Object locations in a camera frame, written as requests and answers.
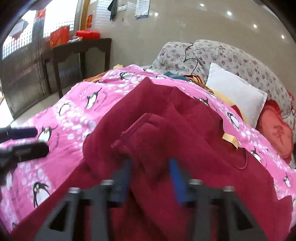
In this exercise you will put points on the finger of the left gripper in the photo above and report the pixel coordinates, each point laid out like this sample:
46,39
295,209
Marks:
13,155
9,133

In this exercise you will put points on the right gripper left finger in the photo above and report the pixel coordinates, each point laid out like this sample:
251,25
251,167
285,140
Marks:
67,220

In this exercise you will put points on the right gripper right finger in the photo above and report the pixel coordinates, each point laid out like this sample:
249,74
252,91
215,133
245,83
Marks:
235,222

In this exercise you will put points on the dark red fleece garment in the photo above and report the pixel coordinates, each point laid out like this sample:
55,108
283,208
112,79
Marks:
152,124

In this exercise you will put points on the pink penguin blanket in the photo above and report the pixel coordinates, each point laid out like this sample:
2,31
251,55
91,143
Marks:
65,125

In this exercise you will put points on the dark wooden side table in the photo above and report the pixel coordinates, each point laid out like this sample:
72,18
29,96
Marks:
61,53

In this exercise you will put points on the red embroidered cushion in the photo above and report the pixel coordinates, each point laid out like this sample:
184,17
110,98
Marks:
272,126

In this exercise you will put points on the orange patterned cloth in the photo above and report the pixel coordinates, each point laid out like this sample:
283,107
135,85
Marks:
97,78

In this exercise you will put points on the white square pillow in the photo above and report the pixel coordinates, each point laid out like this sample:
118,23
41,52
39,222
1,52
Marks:
246,97

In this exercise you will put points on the red gift bag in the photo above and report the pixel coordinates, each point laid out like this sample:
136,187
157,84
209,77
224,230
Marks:
60,36

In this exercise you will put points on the red box on table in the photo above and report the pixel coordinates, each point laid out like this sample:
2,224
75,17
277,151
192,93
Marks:
87,34

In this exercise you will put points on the teal cloth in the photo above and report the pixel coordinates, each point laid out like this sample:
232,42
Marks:
175,76

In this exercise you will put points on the floral grey quilt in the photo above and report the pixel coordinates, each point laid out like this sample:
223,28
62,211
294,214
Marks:
195,58

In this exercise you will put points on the dark hanging cloth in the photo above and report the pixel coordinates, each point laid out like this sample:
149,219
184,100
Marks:
113,9

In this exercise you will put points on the wall calendar poster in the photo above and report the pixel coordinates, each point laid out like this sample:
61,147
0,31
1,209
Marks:
142,9

